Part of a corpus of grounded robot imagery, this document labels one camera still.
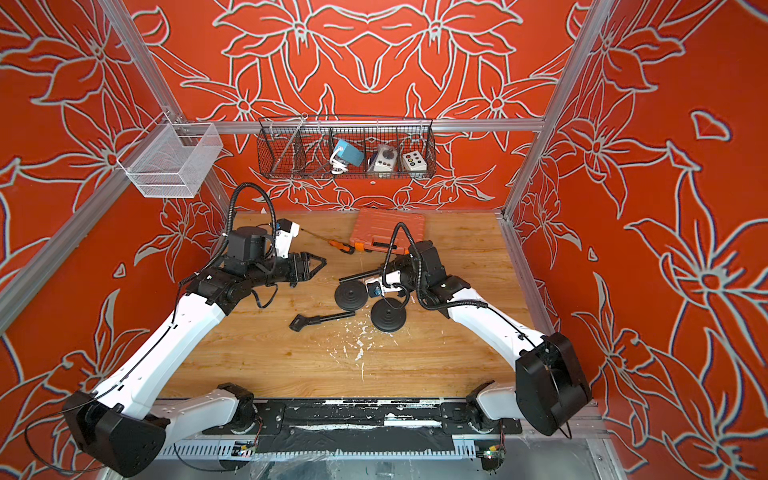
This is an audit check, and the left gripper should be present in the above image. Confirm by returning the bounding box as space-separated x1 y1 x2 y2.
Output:
249 251 328 289

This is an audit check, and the black round stand base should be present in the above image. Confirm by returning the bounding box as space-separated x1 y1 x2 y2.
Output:
370 298 407 333

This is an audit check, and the black microphone stand pole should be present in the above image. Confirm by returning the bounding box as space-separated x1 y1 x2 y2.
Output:
339 269 399 284

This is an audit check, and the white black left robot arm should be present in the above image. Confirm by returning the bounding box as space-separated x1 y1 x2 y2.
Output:
62 219 326 477

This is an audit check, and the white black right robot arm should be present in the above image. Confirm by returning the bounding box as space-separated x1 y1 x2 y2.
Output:
335 241 593 436

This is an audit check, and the orange plastic tool case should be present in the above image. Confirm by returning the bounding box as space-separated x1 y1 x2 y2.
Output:
349 208 426 253

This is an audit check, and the blue white device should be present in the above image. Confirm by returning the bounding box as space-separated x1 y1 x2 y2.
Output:
329 139 365 175

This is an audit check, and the white box with dial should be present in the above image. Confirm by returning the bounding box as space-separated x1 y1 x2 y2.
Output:
368 144 398 175

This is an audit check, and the white box with buttons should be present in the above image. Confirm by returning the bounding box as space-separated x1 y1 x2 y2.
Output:
400 151 428 177

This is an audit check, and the orange black handled screwdriver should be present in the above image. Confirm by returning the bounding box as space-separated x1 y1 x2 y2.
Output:
301 228 356 255

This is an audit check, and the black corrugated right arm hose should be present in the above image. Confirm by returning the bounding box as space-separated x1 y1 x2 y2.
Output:
381 221 541 355

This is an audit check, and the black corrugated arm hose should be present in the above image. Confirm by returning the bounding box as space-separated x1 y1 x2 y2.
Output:
381 221 541 355
224 182 278 253

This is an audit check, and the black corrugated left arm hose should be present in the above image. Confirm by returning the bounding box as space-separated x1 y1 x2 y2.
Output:
224 182 278 253

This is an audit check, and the black wire wall basket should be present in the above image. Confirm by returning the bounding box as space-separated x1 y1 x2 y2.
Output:
257 115 437 180

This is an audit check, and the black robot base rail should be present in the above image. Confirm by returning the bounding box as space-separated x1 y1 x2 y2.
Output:
203 398 522 457

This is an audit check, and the clear plastic wall bin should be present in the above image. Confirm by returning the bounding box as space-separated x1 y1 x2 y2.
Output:
118 123 223 199

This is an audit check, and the white slotted cable duct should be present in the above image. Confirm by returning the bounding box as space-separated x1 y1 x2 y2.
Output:
155 437 478 462

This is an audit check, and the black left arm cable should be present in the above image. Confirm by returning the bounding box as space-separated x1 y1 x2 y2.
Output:
22 281 199 478

